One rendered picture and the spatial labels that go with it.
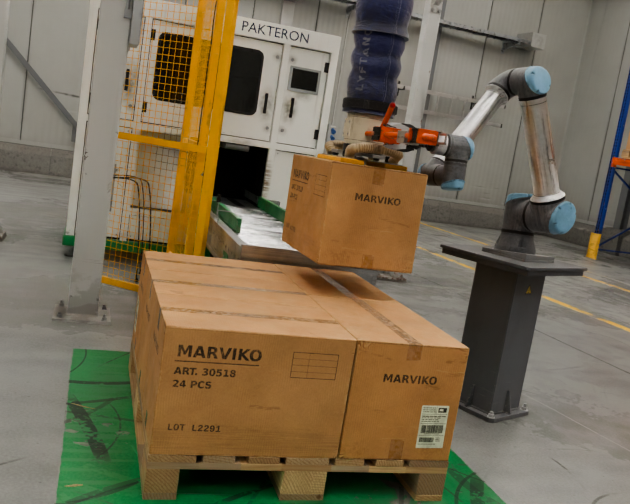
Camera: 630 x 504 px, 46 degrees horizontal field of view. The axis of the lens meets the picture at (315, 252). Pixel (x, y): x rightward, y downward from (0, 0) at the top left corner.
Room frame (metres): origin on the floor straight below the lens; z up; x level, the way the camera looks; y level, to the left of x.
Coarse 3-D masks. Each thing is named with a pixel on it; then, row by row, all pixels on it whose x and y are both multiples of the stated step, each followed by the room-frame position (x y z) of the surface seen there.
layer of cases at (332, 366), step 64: (192, 256) 3.24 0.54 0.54; (192, 320) 2.17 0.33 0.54; (256, 320) 2.29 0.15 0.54; (320, 320) 2.42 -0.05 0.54; (384, 320) 2.58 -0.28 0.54; (192, 384) 2.10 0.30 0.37; (256, 384) 2.16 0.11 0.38; (320, 384) 2.22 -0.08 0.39; (384, 384) 2.28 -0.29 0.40; (448, 384) 2.35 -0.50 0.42; (192, 448) 2.11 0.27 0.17; (256, 448) 2.17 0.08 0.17; (320, 448) 2.23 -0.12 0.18; (384, 448) 2.30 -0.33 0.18; (448, 448) 2.37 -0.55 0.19
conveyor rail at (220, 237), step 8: (216, 224) 4.14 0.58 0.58; (224, 224) 4.12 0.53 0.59; (208, 232) 4.38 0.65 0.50; (216, 232) 4.13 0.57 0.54; (224, 232) 3.87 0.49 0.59; (232, 232) 3.84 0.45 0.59; (208, 240) 4.33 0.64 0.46; (216, 240) 4.09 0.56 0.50; (224, 240) 3.86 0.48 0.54; (232, 240) 3.63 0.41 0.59; (240, 240) 3.61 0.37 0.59; (208, 248) 4.29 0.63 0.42; (216, 248) 4.06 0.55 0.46; (224, 248) 3.83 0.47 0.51; (232, 248) 3.62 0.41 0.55; (216, 256) 4.00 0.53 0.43; (232, 256) 3.59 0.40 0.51
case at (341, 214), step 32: (320, 160) 2.96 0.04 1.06; (288, 192) 3.37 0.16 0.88; (320, 192) 2.90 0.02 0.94; (352, 192) 2.83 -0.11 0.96; (384, 192) 2.87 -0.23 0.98; (416, 192) 2.91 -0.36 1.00; (288, 224) 3.29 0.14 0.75; (320, 224) 2.84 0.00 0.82; (352, 224) 2.84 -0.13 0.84; (384, 224) 2.88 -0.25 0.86; (416, 224) 2.92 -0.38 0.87; (320, 256) 2.80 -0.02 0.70; (352, 256) 2.84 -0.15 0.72; (384, 256) 2.88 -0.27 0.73
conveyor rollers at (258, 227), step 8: (232, 208) 5.51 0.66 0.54; (240, 208) 5.54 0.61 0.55; (248, 208) 5.64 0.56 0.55; (240, 216) 5.07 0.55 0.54; (248, 216) 5.10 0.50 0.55; (256, 216) 5.20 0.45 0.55; (264, 216) 5.31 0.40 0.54; (272, 216) 5.34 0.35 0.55; (248, 224) 4.65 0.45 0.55; (256, 224) 4.74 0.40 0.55; (264, 224) 4.78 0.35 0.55; (272, 224) 4.87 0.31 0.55; (280, 224) 4.97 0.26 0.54; (240, 232) 4.26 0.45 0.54; (248, 232) 4.28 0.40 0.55; (256, 232) 4.38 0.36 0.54; (264, 232) 4.40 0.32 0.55; (272, 232) 4.50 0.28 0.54; (280, 232) 4.52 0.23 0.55; (248, 240) 4.00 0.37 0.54; (256, 240) 4.02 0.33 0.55; (264, 240) 4.11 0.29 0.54; (272, 240) 4.13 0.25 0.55; (280, 240) 4.15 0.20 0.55; (288, 248) 3.89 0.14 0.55
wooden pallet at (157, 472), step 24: (144, 432) 2.24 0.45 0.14; (144, 456) 2.15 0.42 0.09; (168, 456) 2.08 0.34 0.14; (192, 456) 2.11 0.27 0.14; (216, 456) 2.13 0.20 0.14; (240, 456) 2.20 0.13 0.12; (144, 480) 2.08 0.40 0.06; (168, 480) 2.09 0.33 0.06; (288, 480) 2.20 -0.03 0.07; (312, 480) 2.22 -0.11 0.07; (408, 480) 2.40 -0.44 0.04; (432, 480) 2.35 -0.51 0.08
